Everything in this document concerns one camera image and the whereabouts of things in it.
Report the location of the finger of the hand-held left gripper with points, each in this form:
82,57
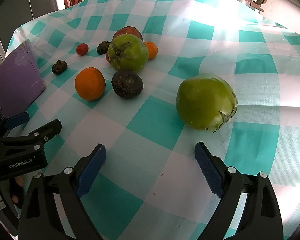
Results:
17,120
47,129

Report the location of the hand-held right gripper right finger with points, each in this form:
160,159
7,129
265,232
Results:
208,170

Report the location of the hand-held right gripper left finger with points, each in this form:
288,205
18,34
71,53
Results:
91,170

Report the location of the small dark water chestnut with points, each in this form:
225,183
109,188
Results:
59,67
102,48

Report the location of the brown-red round fruit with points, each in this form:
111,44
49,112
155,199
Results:
130,31

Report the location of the person's left hand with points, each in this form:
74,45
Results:
20,180

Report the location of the purple flat box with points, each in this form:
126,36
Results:
12,80

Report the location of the large orange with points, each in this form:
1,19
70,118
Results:
90,83

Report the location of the teal white checkered tablecloth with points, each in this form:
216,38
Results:
152,127

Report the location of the red cherry tomato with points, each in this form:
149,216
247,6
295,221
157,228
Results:
107,57
82,49

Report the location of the large dark water chestnut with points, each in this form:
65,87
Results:
127,83

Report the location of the green tomato with calyx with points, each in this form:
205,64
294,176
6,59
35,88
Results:
132,55

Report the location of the grey refrigerator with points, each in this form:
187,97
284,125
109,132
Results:
27,0

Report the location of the small orange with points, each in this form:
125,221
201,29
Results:
152,51

